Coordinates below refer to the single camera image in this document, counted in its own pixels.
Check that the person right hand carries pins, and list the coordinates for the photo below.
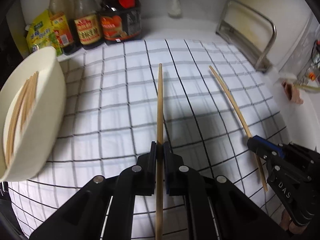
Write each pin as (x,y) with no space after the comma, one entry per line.
(288,225)

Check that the white checkered cloth mat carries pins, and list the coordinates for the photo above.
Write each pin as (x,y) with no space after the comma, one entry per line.
(110,120)

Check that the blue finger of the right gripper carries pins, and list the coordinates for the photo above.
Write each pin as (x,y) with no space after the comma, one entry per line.
(261,141)
(261,151)

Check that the yellow cap soy sauce bottle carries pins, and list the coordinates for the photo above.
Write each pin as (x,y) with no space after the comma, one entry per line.
(87,23)

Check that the yellow cap vinegar bottle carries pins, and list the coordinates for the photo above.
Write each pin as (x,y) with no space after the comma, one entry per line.
(62,19)

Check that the large dark soy sauce jug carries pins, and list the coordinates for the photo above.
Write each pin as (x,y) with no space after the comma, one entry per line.
(120,20)

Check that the white hanging brush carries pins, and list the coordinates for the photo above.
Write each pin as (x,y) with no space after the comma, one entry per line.
(174,9)

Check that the yellow seasoning pouch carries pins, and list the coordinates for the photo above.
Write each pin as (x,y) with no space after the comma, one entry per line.
(41,34)

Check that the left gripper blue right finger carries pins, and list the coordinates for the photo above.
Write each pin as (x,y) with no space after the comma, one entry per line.
(169,167)

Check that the white round bowl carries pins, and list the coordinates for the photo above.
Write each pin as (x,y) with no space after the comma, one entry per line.
(33,145)

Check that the metal rack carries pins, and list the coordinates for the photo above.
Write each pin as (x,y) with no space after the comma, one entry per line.
(253,33)

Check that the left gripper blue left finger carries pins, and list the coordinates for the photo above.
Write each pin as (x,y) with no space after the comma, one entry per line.
(151,169)

